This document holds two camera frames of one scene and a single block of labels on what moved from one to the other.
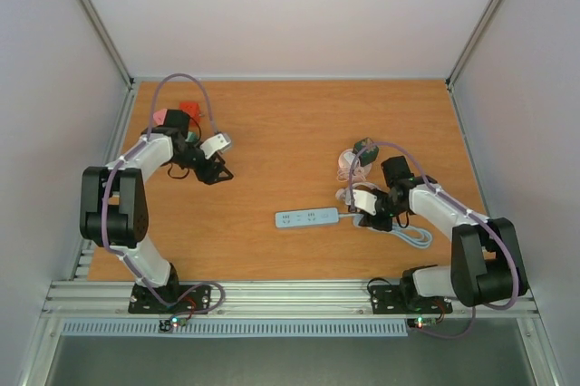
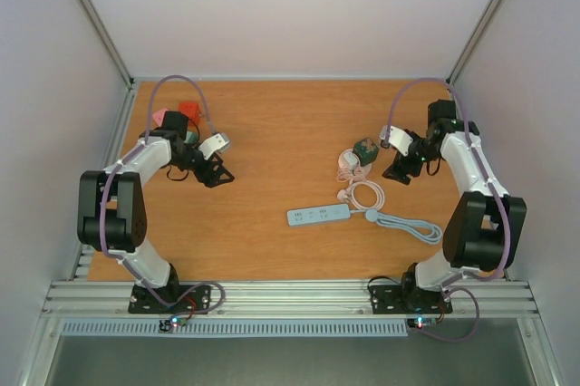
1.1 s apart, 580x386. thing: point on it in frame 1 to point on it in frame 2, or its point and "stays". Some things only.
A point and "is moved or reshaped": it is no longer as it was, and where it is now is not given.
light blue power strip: (304, 217) is moved or reshaped
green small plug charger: (192, 137) stays
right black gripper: (379, 222) to (403, 168)
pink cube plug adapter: (159, 116) stays
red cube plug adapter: (193, 110) stays
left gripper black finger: (220, 174) stays
